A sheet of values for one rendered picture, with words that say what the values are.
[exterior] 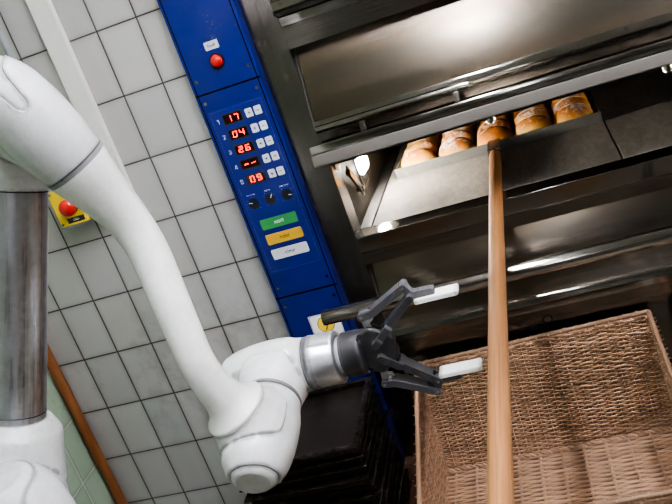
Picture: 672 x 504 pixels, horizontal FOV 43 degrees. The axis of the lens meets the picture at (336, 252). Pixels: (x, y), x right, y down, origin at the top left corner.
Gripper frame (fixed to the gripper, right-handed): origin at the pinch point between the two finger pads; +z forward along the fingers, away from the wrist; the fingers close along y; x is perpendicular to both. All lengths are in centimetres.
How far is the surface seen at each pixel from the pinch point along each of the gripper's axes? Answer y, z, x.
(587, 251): 2.0, 21.2, -23.0
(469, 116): -22, 6, -45
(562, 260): 2.4, 16.7, -22.7
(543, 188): 1, 16, -60
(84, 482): 44, -118, -50
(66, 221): -24, -90, -53
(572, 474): 60, 6, -40
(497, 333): -1.4, 5.8, 7.1
